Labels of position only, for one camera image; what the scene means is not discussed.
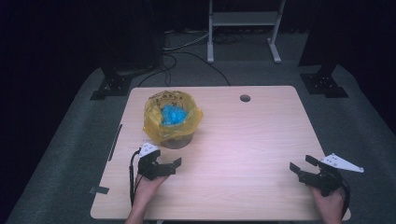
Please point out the black stand base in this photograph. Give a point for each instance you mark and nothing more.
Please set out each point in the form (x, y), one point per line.
(325, 82)
(112, 85)

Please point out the person's right hand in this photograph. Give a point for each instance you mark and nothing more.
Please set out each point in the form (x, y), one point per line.
(331, 205)

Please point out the white metal stand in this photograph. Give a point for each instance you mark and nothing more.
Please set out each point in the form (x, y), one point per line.
(246, 18)

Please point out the yellow plastic trash bag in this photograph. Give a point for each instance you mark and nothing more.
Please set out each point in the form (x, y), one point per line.
(154, 124)

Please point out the round grey table grommet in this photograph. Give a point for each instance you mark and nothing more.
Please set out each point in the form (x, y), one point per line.
(245, 98)

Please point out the crumpled blue plastic wad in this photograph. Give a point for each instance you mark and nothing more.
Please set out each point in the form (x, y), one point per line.
(173, 115)

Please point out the black tab under table edge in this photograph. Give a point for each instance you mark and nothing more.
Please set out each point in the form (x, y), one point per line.
(99, 190)

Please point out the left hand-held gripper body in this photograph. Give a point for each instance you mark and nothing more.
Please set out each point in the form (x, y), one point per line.
(150, 169)

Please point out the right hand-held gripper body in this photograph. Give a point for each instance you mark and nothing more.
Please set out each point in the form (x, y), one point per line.
(323, 182)

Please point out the person's left hand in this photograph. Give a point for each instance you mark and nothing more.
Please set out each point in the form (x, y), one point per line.
(146, 191)

